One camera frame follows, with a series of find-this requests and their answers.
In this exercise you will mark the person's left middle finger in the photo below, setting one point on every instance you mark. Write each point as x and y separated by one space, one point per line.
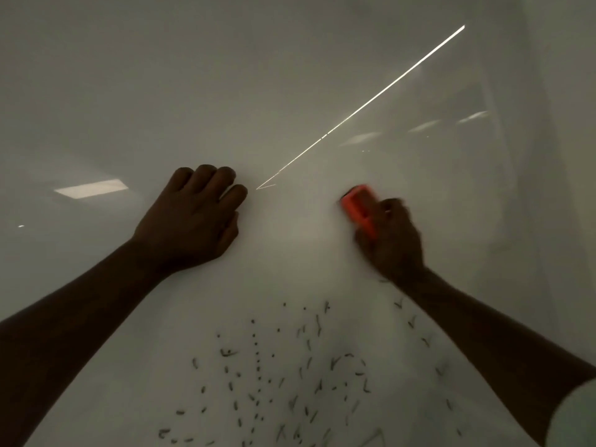
226 175

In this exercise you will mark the person's right forearm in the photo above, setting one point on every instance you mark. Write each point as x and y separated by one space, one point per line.
493 349

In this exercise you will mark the person's left little finger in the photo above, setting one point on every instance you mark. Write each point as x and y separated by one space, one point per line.
182 177

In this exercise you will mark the person's right hand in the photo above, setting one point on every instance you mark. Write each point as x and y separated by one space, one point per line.
395 246

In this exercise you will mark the orange whiteboard eraser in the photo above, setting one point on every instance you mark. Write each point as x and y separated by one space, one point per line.
358 207

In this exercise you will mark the person's left thumb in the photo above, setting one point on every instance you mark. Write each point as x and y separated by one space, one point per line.
231 235

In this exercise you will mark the white whiteboard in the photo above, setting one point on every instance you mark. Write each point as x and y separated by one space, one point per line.
298 88

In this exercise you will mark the person's left hand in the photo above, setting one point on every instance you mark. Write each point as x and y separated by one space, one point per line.
186 223

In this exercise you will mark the person's left forearm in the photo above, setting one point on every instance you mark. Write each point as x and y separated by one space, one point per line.
70 349

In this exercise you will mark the person's right thumb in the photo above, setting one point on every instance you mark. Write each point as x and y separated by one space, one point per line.
363 242

